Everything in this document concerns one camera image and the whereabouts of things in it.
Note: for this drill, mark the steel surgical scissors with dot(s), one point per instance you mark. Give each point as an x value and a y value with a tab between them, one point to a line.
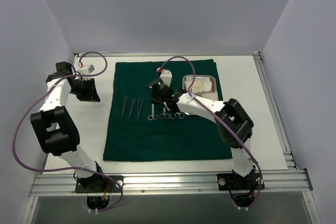
152	116

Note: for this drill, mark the back aluminium frame rail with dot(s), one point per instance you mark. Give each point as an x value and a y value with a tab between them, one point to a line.
123	54

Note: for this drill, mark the white gauze pad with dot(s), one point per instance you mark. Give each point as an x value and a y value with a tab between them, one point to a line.
207	86

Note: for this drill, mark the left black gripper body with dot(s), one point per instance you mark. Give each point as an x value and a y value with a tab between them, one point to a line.
87	89

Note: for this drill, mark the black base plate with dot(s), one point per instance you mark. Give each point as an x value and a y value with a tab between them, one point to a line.
234	182
96	184

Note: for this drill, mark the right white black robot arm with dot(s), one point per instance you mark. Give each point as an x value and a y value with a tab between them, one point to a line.
235	127

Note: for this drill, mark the cotton ball bag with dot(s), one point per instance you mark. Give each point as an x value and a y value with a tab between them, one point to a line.
196	87

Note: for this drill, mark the stainless steel instrument tray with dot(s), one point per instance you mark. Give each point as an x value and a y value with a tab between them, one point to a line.
211	96

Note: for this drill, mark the right aluminium frame rail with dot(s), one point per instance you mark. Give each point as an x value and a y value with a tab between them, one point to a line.
291	164

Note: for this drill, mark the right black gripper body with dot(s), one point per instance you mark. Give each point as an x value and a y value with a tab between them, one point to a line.
157	99

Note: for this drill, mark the curved tip steel tweezers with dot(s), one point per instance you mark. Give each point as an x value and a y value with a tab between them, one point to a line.
131	108

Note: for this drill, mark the aluminium frame rail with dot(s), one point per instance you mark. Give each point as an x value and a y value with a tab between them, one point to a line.
291	164
170	184
123	54

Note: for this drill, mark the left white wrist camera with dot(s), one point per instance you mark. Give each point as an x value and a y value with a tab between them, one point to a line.
86	70

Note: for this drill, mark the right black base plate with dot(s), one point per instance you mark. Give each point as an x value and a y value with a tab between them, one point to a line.
234	182

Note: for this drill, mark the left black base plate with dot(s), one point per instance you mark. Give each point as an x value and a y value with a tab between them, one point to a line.
96	184

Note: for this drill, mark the steel forceps clamp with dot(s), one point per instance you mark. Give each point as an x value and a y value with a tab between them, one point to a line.
177	115

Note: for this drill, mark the dark green surgical cloth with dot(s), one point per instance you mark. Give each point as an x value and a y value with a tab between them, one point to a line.
131	140

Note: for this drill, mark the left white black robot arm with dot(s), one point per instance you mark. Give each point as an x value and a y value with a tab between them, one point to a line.
54	127

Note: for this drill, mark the front aluminium frame rail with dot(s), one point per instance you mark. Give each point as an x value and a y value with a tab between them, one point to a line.
170	184

